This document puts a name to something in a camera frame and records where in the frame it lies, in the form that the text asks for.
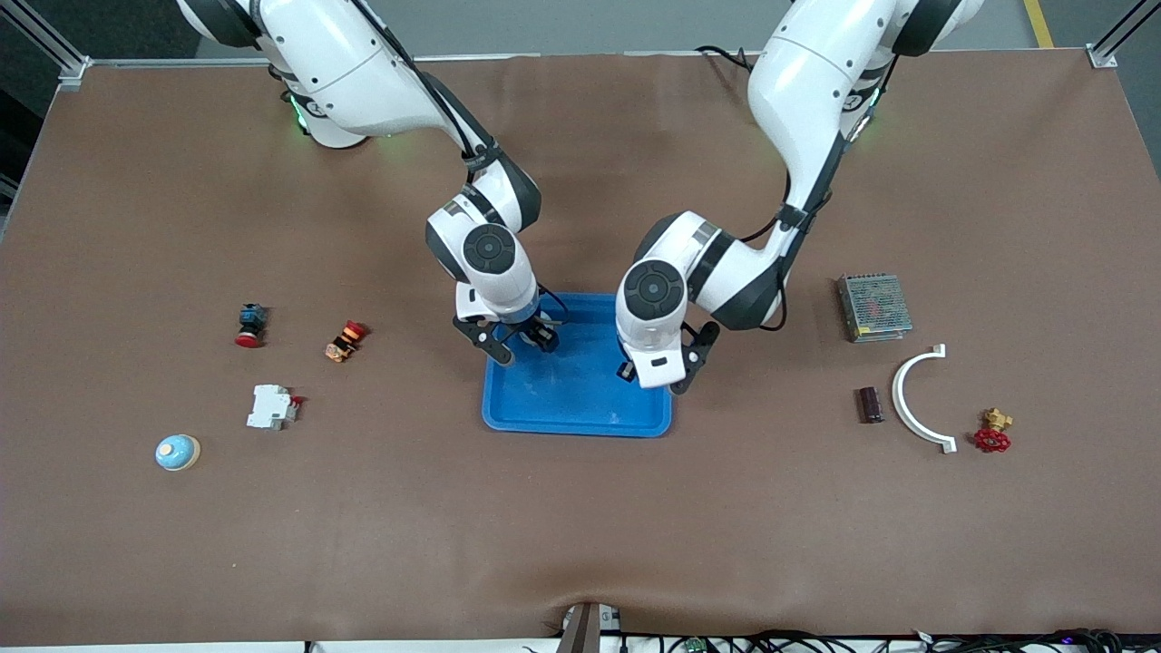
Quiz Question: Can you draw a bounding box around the blue call bell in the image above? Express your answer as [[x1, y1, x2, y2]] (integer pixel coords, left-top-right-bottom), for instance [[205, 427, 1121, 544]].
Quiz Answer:
[[154, 434, 201, 473]]

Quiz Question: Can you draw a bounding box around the blue plastic tray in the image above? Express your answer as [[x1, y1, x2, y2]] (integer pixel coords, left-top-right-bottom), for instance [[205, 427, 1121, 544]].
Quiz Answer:
[[482, 291, 674, 439]]

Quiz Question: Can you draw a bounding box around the red mushroom push button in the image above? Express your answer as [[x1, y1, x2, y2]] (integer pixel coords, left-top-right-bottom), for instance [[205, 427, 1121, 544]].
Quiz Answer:
[[234, 304, 269, 349]]

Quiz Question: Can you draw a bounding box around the metal mesh power supply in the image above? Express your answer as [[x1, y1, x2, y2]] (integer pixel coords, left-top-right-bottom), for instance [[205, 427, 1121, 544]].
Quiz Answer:
[[836, 274, 913, 344]]

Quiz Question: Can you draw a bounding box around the white circuit breaker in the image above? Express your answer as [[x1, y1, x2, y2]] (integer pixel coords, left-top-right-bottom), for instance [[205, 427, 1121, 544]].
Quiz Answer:
[[246, 385, 305, 431]]

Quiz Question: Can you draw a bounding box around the brass valve red handwheel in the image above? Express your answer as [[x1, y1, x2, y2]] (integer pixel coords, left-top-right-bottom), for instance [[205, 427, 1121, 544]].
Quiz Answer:
[[973, 407, 1014, 453]]

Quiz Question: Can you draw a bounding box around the orange red selector switch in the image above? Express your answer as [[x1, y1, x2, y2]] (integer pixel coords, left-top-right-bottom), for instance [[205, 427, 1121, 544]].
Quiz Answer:
[[325, 320, 368, 364]]

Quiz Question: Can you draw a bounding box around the white semicircular bracket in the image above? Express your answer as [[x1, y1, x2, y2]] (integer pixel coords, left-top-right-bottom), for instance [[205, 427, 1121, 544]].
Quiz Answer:
[[892, 344, 958, 454]]

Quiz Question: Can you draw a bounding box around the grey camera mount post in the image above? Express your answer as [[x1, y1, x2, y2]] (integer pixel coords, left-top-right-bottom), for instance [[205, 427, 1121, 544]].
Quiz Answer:
[[555, 601, 623, 653]]

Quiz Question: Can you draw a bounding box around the black cable bundle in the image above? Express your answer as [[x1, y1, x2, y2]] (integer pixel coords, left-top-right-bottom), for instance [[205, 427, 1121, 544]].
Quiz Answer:
[[626, 629, 1161, 653]]

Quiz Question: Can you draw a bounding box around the black left arm base cable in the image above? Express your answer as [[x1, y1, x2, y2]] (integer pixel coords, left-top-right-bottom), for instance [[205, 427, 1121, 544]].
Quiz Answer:
[[695, 44, 758, 73]]

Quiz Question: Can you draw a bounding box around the aluminium frame profile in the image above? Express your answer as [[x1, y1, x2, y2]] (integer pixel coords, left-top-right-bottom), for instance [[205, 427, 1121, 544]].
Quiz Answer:
[[1087, 0, 1161, 69], [0, 0, 92, 92]]

